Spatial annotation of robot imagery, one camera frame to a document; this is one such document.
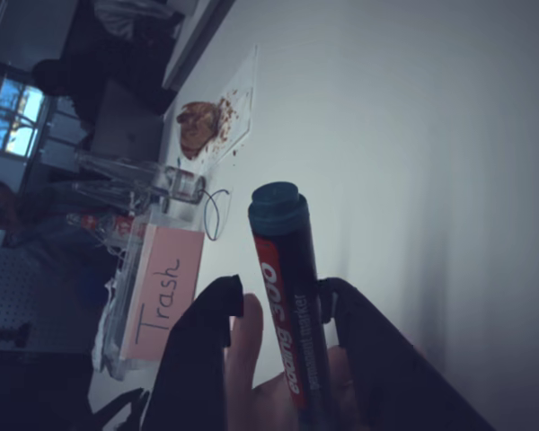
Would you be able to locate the seated background person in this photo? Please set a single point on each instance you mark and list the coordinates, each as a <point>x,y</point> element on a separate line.
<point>0,211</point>

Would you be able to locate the grey laptop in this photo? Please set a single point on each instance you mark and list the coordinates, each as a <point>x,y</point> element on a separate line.
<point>126,121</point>

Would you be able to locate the bright window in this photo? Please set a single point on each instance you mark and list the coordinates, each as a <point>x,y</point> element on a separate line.
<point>15,116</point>

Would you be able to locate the clear glass bottle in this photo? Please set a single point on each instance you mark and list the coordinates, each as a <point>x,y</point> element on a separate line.
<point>130,170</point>
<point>108,193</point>

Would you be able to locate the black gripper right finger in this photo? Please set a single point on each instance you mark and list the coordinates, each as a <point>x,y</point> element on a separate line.
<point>386,381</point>

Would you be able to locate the green edding permanent marker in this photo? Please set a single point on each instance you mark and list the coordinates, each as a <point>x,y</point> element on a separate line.
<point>287,269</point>

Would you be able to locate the brown pastry leftover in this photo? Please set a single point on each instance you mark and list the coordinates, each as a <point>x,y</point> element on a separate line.
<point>197,128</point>

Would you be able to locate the person's left hand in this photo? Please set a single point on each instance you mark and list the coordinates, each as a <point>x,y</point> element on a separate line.
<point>244,350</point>

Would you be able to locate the pink paper trash label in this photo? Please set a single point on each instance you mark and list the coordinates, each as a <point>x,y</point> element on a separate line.
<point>161,292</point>

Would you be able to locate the clear plastic trash box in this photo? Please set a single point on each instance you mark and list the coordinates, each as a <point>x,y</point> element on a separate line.
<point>117,314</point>

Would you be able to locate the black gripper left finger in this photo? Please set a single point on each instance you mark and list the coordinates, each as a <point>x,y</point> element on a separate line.
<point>193,368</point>

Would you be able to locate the clear plastic sheet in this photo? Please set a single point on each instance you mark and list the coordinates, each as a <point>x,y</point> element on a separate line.
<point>238,90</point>

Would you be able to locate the bottle with red label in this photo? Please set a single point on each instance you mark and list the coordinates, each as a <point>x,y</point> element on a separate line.
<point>112,224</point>

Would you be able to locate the grey perforated panel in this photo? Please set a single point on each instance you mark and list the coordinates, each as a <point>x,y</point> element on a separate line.
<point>36,292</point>

